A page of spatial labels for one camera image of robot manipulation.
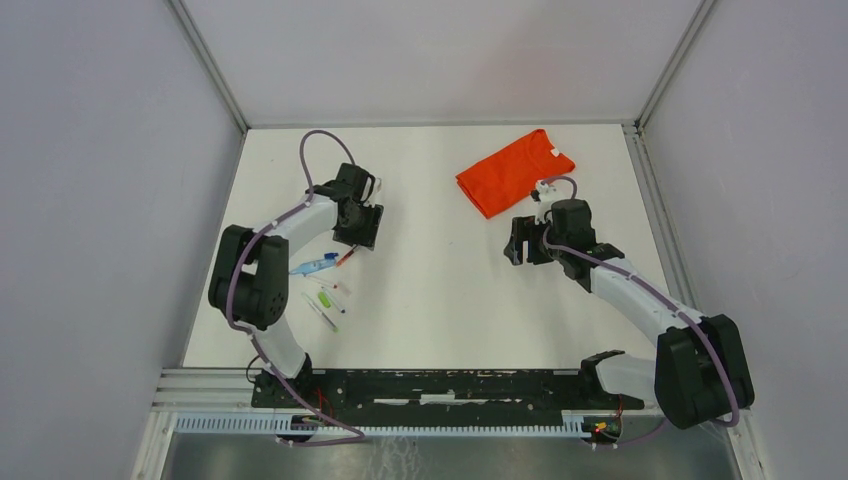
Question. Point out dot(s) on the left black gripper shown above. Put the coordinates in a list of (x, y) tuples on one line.
[(367, 236)]

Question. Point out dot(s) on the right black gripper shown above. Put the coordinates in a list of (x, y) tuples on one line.
[(525, 229)]

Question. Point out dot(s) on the red orange pen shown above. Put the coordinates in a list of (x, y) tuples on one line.
[(345, 257)]

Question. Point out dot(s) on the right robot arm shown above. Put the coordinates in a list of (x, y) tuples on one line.
[(699, 372)]

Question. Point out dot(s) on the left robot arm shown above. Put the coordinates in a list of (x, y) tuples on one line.
[(249, 282)]

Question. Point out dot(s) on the blue pen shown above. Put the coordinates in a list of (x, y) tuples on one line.
[(328, 261)]

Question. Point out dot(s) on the thin clear red-tip pen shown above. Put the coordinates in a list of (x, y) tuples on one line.
[(324, 283)]

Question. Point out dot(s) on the green pen cap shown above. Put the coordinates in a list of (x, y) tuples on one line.
[(324, 300)]

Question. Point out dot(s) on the thin blue-tip pen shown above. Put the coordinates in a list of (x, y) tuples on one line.
[(335, 302)]

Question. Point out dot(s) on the thin green-tip pen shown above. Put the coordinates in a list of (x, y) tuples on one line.
[(319, 312)]

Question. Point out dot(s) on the folded orange cloth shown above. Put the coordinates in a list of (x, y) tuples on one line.
[(501, 180)]

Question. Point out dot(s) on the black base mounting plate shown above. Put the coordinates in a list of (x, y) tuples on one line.
[(454, 398)]

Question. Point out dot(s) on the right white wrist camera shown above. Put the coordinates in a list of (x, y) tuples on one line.
[(544, 195)]

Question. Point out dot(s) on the white slotted cable duct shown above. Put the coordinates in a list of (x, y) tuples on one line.
[(298, 424)]

